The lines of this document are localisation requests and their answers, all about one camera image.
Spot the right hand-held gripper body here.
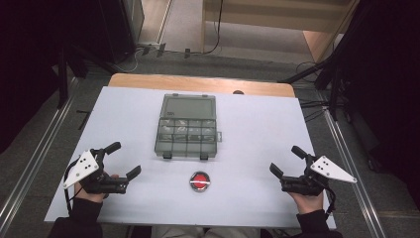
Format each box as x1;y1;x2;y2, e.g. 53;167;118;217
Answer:
280;155;359;196

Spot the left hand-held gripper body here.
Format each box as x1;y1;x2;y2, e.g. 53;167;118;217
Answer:
62;148;130;195

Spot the red round badge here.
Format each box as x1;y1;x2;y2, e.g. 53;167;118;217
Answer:
189;171;211;193

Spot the grey plastic compartment box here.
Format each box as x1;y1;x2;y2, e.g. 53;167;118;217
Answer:
154;93;223;162

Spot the person's left hand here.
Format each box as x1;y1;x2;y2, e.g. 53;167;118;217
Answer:
73;174;120;204

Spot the person's right hand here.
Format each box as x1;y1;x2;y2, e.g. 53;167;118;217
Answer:
287;190;325;215

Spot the white table mat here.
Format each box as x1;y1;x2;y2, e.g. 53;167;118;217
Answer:
44;86;337;230

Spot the black stand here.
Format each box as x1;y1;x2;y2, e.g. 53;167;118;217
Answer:
276;49;351;122
55;43;120;110

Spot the wooden table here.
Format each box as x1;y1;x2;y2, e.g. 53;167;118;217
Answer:
108;72;296;98

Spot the wooden furniture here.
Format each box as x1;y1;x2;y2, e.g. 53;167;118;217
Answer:
200;0;361;63

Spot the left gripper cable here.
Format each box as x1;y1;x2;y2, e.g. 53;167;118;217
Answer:
63;159;83;216

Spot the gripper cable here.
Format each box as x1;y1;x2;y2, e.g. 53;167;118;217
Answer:
323;185;337;221
63;159;83;216

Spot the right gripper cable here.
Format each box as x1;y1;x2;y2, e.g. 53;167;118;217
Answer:
323;185;337;221

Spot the aluminium floor rail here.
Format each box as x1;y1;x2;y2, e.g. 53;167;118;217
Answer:
0;77;80;229
321;107;387;238

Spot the black floor cable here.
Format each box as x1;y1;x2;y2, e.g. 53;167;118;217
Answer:
189;0;225;57

